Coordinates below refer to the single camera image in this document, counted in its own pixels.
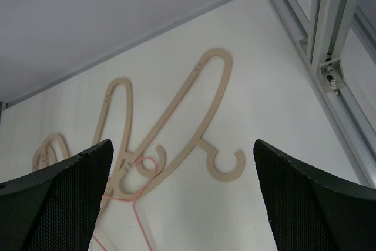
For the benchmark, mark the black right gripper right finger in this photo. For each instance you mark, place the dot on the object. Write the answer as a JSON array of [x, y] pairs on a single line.
[[310, 209]]

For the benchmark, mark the beige hanger far left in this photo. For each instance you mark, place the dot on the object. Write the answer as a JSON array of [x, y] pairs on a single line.
[[40, 159]]

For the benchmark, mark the aluminium right floor rail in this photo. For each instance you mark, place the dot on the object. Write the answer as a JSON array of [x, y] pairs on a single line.
[[347, 83]]

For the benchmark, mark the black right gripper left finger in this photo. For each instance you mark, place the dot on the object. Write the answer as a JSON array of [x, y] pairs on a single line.
[[56, 208]]

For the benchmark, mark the beige hanger middle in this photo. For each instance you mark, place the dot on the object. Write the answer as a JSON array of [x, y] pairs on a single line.
[[117, 113]]

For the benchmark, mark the aluminium right frame post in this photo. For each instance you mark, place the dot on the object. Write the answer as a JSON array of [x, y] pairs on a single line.
[[330, 23]]

